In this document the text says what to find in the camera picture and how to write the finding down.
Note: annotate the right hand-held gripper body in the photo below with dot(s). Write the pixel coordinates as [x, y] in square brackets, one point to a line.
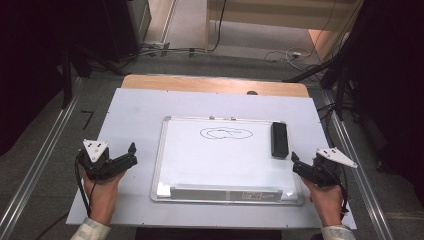
[328, 168]

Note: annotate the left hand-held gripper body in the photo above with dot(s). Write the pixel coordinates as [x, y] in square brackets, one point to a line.
[95, 166]

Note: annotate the black whiteboard eraser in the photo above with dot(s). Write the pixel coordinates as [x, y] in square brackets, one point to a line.
[279, 140]

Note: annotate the person's left hand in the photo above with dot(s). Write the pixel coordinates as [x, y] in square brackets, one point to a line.
[101, 196]

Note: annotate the person's right hand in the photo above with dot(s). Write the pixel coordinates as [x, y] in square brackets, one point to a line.
[325, 203]

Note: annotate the large white base sheet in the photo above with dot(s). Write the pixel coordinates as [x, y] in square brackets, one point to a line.
[133, 113]

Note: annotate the silver-framed whiteboard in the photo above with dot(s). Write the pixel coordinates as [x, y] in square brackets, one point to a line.
[220, 160]

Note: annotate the black metal stand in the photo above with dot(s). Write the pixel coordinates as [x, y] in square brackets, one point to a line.
[340, 83]
[66, 80]

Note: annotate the wooden table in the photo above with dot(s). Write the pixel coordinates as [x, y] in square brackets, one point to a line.
[200, 84]

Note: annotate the grey power strip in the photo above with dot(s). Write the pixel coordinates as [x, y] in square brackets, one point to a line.
[156, 45]

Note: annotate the dark cabinet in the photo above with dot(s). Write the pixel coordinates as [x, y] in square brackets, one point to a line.
[123, 26]

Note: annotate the light wooden furniture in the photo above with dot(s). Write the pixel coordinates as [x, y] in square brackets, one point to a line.
[283, 15]

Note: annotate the metal floor rail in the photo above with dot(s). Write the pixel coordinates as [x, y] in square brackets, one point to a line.
[360, 180]
[43, 146]

